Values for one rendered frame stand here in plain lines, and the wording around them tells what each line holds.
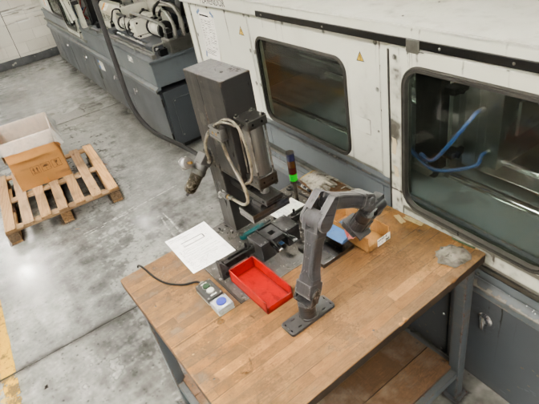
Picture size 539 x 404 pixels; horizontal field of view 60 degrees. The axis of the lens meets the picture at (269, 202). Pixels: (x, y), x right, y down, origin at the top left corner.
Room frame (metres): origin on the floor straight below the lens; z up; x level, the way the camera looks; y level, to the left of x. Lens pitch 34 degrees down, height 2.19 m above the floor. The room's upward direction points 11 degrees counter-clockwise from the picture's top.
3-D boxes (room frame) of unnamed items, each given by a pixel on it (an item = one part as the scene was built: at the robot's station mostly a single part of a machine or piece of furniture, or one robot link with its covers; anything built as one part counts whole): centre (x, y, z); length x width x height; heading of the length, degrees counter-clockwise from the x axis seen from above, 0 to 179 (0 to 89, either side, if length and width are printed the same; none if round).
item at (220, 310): (1.28, 0.25, 0.90); 0.07 x 0.07 x 0.06; 31
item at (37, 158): (4.39, 2.18, 0.40); 0.67 x 0.60 x 0.50; 23
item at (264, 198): (1.63, 0.06, 1.22); 0.26 x 0.18 x 0.30; 31
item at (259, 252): (1.58, 0.01, 0.94); 0.20 x 0.10 x 0.07; 121
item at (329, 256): (1.49, -0.19, 0.91); 0.17 x 0.16 x 0.02; 121
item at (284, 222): (1.58, 0.01, 0.98); 0.20 x 0.10 x 0.01; 121
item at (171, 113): (7.17, 1.67, 0.49); 5.51 x 1.02 x 0.97; 27
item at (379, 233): (1.55, -0.34, 0.93); 0.25 x 0.13 x 0.08; 31
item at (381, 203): (1.39, -0.36, 1.17); 0.12 x 0.09 x 0.12; 127
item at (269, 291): (1.33, 0.10, 0.93); 0.25 x 0.12 x 0.06; 31
